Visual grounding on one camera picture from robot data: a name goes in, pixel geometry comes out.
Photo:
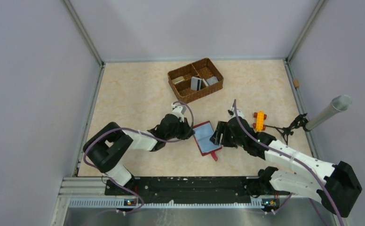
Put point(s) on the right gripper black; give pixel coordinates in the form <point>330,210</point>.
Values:
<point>222,126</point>

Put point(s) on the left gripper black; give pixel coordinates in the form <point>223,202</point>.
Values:
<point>186,127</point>

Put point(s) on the red leather card holder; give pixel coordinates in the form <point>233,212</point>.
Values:
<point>202,134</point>

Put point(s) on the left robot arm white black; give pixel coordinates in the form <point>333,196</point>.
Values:
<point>106,148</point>

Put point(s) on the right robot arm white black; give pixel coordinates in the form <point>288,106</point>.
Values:
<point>335,186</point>

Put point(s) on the striped grey card upright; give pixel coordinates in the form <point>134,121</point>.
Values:
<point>196,83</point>

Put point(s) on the yellow toy brick car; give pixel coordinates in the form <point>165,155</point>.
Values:
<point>260,117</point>

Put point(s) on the brown wicker divided basket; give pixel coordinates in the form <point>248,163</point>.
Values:
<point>204,69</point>

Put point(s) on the black mini tripod stand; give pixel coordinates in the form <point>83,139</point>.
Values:
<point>299,122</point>

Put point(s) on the small tan block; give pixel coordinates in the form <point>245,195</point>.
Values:
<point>296,83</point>

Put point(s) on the silver metal tube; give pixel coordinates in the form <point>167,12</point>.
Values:
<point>337,105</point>

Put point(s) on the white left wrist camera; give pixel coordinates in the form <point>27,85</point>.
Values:
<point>178,111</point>

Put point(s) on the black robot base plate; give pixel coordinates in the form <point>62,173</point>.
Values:
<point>194,190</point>

